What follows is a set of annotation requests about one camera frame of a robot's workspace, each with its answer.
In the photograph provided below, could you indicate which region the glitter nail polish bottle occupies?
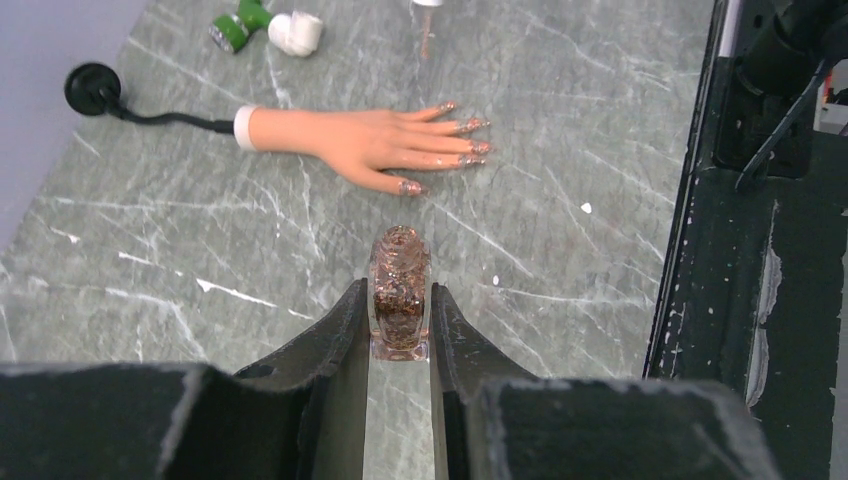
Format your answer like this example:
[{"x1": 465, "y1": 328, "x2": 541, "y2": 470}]
[{"x1": 367, "y1": 225, "x2": 431, "y2": 362}]

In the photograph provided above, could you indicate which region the green pipe fitting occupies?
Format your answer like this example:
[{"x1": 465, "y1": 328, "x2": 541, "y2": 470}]
[{"x1": 208, "y1": 0, "x2": 273, "y2": 54}]

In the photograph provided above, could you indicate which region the mannequin practice hand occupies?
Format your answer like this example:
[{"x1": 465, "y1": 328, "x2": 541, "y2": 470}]
[{"x1": 232, "y1": 101, "x2": 493, "y2": 197}]

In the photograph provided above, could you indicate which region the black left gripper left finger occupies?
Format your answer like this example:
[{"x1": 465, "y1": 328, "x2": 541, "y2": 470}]
[{"x1": 1, "y1": 280, "x2": 369, "y2": 479}]

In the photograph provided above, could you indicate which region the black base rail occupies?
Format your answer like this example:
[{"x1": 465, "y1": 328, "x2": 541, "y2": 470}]
[{"x1": 643, "y1": 1, "x2": 847, "y2": 479}]

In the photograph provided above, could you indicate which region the black flexible stand with base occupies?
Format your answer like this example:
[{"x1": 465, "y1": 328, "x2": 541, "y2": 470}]
[{"x1": 64, "y1": 62, "x2": 236, "y2": 136}]

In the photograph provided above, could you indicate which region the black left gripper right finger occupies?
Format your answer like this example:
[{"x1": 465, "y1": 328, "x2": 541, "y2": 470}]
[{"x1": 430, "y1": 285, "x2": 779, "y2": 479}]

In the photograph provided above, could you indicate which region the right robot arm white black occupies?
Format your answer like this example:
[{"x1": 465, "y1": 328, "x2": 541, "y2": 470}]
[{"x1": 737, "y1": 0, "x2": 847, "y2": 98}]

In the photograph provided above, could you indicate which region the white pipe fitting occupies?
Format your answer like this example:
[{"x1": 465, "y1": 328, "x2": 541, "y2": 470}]
[{"x1": 267, "y1": 11, "x2": 324, "y2": 58}]

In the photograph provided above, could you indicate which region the white nail polish brush cap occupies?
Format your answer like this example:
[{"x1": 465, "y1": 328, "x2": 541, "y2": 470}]
[{"x1": 412, "y1": 0, "x2": 444, "y2": 59}]

